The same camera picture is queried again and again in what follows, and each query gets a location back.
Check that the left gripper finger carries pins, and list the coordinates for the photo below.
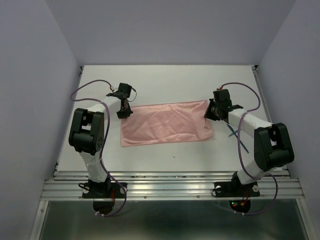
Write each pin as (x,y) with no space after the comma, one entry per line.
(124,113)
(125,104)

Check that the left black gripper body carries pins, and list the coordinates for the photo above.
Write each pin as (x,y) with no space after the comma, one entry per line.
(125,112)

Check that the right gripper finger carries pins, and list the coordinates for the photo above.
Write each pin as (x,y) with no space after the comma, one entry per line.
(218,116)
(210,111)

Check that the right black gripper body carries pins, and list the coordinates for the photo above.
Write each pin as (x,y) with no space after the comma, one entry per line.
(217,107)

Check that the pink satin napkin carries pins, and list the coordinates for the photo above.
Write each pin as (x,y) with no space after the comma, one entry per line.
(166,123)

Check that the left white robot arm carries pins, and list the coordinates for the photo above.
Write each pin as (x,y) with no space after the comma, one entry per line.
(88,135)

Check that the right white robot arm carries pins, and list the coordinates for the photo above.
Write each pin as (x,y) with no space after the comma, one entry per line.
(272,147)

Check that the teal plastic spoon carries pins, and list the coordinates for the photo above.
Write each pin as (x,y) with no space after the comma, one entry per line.
(241,143)

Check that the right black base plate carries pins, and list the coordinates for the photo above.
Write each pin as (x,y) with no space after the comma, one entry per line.
(226,189)

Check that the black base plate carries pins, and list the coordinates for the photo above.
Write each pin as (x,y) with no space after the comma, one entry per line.
(101,190)
(226,189)

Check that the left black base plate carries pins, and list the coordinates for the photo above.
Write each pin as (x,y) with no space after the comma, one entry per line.
(101,190)

